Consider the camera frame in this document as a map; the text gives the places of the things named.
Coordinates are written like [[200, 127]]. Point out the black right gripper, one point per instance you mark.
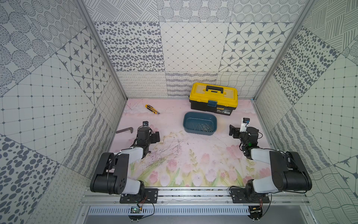
[[237, 130]]

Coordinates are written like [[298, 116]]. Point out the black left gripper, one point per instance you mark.
[[154, 136]]

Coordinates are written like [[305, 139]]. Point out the teal plastic storage box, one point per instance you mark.
[[200, 123]]

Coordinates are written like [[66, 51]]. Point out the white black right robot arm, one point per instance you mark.
[[288, 172]]

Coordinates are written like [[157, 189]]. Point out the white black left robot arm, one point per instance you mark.
[[111, 173]]

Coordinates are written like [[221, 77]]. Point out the dark metal hex key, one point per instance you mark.
[[130, 129]]

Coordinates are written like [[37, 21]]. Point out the yellow black toolbox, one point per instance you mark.
[[213, 98]]

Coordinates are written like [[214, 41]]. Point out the yellow black utility knife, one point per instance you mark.
[[152, 109]]

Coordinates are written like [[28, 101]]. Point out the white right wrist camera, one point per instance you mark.
[[244, 124]]

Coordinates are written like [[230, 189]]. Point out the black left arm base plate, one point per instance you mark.
[[146, 195]]

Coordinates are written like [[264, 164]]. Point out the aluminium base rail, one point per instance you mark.
[[167, 196]]

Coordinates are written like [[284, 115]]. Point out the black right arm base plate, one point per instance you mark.
[[239, 195]]

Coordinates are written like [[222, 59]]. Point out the white perforated cable duct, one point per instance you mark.
[[169, 210]]

